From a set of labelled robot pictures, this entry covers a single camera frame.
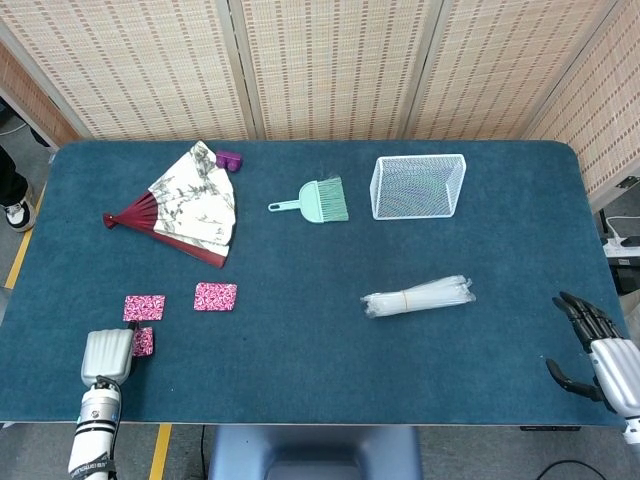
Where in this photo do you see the mint green hand brush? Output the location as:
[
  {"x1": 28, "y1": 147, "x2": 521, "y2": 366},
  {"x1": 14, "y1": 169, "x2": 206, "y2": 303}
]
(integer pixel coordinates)
[{"x1": 267, "y1": 175, "x2": 350, "y2": 224}]

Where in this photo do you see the white power cable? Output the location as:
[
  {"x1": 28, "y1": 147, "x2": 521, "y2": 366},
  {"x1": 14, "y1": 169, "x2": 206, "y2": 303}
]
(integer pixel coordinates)
[{"x1": 599, "y1": 214, "x2": 640, "y2": 242}]

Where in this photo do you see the white black sneaker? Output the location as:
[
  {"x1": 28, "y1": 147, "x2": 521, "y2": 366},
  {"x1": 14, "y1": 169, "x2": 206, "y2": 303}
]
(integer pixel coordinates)
[{"x1": 2, "y1": 189, "x2": 36, "y2": 233}]

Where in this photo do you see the black trouser leg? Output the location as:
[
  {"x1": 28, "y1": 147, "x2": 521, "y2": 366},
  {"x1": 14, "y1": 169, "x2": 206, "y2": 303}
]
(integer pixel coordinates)
[{"x1": 0, "y1": 147, "x2": 29, "y2": 206}]

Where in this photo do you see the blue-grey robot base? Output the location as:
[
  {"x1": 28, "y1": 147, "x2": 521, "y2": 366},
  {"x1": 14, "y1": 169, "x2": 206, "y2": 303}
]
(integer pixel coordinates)
[{"x1": 207, "y1": 424, "x2": 424, "y2": 480}]

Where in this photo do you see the woven bamboo folding screen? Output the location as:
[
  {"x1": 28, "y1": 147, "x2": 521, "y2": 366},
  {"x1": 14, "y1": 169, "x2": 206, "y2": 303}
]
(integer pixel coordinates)
[{"x1": 0, "y1": 0, "x2": 640, "y2": 199}]

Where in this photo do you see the white wire mesh basket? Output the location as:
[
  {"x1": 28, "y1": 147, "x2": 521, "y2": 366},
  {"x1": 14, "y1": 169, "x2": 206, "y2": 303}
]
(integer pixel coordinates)
[{"x1": 370, "y1": 153, "x2": 468, "y2": 221}]

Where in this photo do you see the bundle of wrapped clear straws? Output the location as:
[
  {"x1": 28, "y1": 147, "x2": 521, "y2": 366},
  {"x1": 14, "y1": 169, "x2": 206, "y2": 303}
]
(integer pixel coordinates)
[{"x1": 359, "y1": 273, "x2": 477, "y2": 320}]

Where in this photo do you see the black floor cable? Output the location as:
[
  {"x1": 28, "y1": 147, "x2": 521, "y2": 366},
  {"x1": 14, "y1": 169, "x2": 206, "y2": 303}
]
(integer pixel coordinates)
[{"x1": 542, "y1": 458, "x2": 604, "y2": 480}]

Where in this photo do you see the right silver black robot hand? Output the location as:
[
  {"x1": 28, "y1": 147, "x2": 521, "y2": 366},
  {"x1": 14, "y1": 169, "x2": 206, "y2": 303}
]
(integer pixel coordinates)
[{"x1": 544, "y1": 291, "x2": 640, "y2": 417}]

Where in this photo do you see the white power strip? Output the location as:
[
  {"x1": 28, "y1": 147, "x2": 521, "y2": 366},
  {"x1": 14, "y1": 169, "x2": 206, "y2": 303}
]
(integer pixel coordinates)
[{"x1": 602, "y1": 234, "x2": 640, "y2": 259}]

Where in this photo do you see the open paper folding fan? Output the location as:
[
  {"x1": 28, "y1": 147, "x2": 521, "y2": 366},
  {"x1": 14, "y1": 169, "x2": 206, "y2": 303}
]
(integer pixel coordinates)
[{"x1": 102, "y1": 140, "x2": 237, "y2": 270}]

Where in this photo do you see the small purple plastic object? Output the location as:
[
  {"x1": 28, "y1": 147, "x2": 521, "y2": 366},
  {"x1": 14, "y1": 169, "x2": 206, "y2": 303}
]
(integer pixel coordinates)
[{"x1": 215, "y1": 149, "x2": 244, "y2": 174}]

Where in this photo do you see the black floor box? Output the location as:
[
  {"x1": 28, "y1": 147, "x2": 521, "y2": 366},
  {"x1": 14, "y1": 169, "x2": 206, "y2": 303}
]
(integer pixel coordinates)
[{"x1": 612, "y1": 257, "x2": 640, "y2": 296}]

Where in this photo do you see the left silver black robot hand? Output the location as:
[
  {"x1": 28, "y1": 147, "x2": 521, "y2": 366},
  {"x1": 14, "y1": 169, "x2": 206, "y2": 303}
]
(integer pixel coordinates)
[{"x1": 79, "y1": 319, "x2": 140, "y2": 387}]

